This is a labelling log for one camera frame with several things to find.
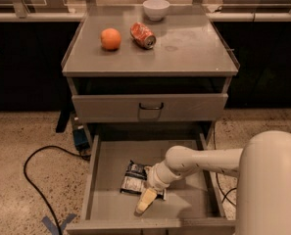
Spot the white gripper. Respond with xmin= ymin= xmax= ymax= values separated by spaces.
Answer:
xmin=135 ymin=161 xmax=182 ymax=214

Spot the blue chip bag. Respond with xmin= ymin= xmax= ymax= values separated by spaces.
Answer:
xmin=120 ymin=160 xmax=168 ymax=201

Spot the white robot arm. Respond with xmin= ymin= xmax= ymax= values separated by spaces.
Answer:
xmin=136 ymin=131 xmax=291 ymax=235

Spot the open grey middle drawer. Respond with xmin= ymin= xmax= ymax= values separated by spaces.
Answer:
xmin=67 ymin=134 xmax=235 ymax=235

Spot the grey top drawer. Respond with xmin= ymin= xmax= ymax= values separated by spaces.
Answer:
xmin=73 ymin=93 xmax=227 ymax=122

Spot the grey drawer cabinet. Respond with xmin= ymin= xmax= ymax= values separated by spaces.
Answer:
xmin=63 ymin=5 xmax=238 ymax=140

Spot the blue power box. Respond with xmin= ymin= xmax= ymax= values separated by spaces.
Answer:
xmin=73 ymin=126 xmax=90 ymax=151

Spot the blue tape cross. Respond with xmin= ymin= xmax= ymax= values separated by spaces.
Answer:
xmin=41 ymin=212 xmax=77 ymax=235

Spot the crushed red soda can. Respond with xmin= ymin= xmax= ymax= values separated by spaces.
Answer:
xmin=130 ymin=23 xmax=156 ymax=49

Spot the orange fruit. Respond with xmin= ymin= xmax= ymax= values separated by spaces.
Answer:
xmin=100 ymin=28 xmax=121 ymax=51

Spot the white bowl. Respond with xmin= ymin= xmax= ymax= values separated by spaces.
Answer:
xmin=142 ymin=0 xmax=170 ymax=21

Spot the black cable left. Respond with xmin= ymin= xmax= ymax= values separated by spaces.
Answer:
xmin=23 ymin=145 xmax=92 ymax=235

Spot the black cable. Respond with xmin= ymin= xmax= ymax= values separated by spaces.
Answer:
xmin=213 ymin=134 xmax=238 ymax=209
xmin=23 ymin=145 xmax=92 ymax=235

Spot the black cable right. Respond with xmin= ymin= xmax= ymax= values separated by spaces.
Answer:
xmin=213 ymin=134 xmax=238 ymax=209

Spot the black drawer handle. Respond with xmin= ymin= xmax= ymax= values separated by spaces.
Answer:
xmin=138 ymin=103 xmax=165 ymax=111

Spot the white horizontal rail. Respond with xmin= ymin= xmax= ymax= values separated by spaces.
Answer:
xmin=0 ymin=13 xmax=291 ymax=23

